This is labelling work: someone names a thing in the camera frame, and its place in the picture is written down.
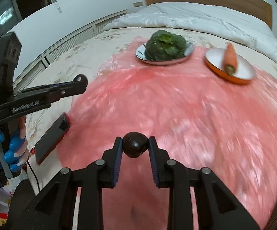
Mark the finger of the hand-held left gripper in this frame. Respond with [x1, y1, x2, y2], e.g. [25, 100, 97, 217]
[15, 81, 77, 94]
[49, 74, 88, 101]

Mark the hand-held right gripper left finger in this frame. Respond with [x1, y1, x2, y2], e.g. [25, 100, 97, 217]
[9, 136, 123, 230]

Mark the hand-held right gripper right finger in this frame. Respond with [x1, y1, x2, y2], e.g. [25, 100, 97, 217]
[148, 136, 261, 230]

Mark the dark purple plum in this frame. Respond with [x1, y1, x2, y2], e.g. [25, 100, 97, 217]
[122, 132, 150, 159]

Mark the person's left hand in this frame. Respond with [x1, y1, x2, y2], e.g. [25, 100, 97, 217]
[0, 116, 30, 173]

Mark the red cased phone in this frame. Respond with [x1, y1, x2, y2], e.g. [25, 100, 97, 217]
[34, 112, 70, 165]

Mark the pink plastic sheet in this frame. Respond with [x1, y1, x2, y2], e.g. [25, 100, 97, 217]
[57, 36, 277, 230]

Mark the white plate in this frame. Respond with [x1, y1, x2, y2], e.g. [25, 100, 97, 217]
[135, 41, 195, 65]

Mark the green leafy vegetable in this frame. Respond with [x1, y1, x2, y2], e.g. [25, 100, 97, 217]
[144, 30, 187, 61]

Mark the orange plate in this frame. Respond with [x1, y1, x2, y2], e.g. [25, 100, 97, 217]
[204, 48, 256, 85]

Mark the carrot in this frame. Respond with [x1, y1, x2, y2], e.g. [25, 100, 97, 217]
[223, 43, 238, 77]

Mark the white duvet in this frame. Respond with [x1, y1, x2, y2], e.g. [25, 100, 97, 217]
[101, 3, 277, 73]

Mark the black cable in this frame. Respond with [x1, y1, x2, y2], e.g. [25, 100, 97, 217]
[27, 157, 42, 194]

